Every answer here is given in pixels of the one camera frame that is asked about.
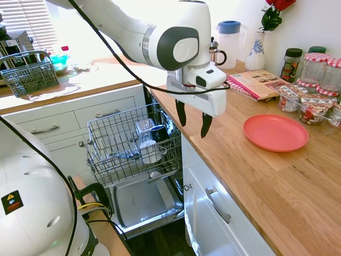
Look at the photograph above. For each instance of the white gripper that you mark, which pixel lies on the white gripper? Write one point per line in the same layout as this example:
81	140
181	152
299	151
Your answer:
213	102

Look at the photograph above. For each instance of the pink round plate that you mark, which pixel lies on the pink round plate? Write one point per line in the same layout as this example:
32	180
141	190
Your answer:
274	133

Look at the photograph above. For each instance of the built-in dishwasher body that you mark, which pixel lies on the built-in dishwasher body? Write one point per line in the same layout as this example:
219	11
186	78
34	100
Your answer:
173	125

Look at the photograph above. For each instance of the stainless dishwasher door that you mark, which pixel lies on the stainless dishwasher door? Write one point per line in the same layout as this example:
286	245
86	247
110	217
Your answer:
141	202

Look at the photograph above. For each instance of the dark blue mug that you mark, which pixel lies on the dark blue mug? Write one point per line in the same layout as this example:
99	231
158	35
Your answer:
158	133

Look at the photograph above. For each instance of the clear drinking glass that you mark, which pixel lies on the clear drinking glass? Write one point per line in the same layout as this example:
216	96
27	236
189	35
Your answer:
145	128

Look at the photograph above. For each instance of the red gingham book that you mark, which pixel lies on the red gingham book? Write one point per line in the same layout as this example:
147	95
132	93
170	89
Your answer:
238	87

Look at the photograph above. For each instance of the plain white cup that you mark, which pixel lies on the plain white cup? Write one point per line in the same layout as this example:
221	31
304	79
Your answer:
149	153

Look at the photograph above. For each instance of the glass french press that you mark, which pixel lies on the glass french press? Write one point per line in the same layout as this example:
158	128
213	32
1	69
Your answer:
215	54

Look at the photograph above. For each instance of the small white round dish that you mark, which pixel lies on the small white round dish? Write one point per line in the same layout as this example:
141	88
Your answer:
155	175

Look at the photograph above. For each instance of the open cookbook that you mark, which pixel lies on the open cookbook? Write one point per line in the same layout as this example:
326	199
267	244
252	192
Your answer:
258	82

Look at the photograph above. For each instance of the clear pitcher with blue lid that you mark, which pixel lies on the clear pitcher with blue lid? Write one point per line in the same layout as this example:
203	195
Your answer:
231	45

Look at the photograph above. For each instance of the plastic snack pot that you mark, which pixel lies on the plastic snack pot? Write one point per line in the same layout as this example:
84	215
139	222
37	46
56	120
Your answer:
314	110
289	100
336	114

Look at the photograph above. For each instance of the jar with dark lid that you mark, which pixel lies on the jar with dark lid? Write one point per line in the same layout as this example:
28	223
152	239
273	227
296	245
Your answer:
290	66

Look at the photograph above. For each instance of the short jar gingham lid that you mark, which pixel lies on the short jar gingham lid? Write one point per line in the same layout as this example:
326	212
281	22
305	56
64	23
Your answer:
307	83
327	91

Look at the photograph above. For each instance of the black clamp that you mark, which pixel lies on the black clamp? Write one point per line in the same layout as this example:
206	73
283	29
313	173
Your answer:
92	188

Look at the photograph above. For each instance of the red roses bouquet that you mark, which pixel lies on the red roses bouquet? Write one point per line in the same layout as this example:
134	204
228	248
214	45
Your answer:
271	18

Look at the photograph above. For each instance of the tall jar gingham lid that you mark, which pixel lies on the tall jar gingham lid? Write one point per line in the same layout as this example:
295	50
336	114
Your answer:
333	76
315	68

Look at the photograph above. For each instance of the jar with green lid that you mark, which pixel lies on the jar with green lid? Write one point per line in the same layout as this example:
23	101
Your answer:
317	49

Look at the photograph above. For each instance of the green glass bowl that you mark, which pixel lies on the green glass bowl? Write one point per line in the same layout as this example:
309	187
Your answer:
60	64

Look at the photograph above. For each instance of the wooden robot mounting board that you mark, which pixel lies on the wooden robot mounting board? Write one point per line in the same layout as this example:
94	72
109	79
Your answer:
106	234

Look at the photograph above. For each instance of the red bottle cap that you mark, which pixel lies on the red bottle cap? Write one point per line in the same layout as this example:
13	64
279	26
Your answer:
65	48

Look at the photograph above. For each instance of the grey plastic cutlery basket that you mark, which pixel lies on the grey plastic cutlery basket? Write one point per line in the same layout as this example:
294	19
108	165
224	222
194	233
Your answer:
29	77

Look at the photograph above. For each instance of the white window blind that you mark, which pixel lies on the white window blind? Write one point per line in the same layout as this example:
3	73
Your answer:
32	18

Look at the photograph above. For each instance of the stainless countertop appliance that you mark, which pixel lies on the stainless countertop appliance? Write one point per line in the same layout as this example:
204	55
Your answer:
16	48

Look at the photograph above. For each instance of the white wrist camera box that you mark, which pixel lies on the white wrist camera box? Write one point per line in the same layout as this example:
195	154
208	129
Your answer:
210	77

